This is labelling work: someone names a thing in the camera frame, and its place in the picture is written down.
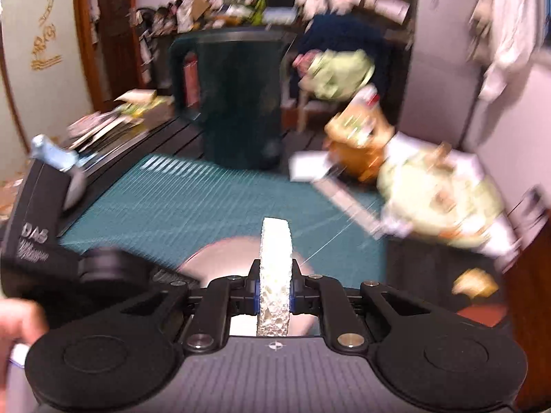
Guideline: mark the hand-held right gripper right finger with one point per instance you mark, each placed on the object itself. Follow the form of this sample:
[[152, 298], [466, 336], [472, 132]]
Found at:
[[293, 299]]

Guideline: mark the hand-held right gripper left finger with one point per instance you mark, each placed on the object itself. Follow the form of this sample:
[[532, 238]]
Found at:
[[257, 297]]

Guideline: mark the white sponge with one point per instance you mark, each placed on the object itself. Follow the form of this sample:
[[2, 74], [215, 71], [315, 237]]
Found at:
[[275, 266]]

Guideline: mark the metal bowl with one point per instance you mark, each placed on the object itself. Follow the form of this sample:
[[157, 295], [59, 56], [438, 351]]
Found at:
[[224, 258]]

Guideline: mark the person's left hand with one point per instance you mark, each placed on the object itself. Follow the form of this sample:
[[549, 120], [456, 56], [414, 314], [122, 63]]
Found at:
[[19, 320]]

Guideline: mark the green cutting mat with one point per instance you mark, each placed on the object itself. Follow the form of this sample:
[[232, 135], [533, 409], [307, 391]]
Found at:
[[193, 206]]

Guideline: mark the stack of papers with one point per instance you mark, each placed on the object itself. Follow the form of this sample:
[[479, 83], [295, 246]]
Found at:
[[120, 116]]

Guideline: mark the white paper sheet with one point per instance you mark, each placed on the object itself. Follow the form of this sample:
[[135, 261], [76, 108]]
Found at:
[[310, 165]]

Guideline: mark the orange fox figurine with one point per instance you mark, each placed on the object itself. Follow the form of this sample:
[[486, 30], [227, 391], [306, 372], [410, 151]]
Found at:
[[361, 137]]

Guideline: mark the cream layered paper craft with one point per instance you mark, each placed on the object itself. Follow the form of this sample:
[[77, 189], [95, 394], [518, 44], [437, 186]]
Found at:
[[439, 193]]

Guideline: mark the light green plush toy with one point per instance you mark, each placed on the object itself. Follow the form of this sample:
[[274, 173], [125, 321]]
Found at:
[[340, 73]]

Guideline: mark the grey refrigerator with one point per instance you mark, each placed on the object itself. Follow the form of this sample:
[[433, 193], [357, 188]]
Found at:
[[439, 73]]

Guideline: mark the dark blue cloth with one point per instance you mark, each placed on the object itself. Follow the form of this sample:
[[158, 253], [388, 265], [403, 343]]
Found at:
[[344, 34]]

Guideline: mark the white cloth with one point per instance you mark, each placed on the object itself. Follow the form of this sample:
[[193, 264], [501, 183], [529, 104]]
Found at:
[[512, 34]]

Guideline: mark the wooden door frame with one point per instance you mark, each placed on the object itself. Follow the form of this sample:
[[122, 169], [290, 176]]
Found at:
[[107, 43]]

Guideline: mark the gold wall decoration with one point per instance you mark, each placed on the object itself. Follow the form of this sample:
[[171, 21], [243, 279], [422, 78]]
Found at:
[[45, 26]]

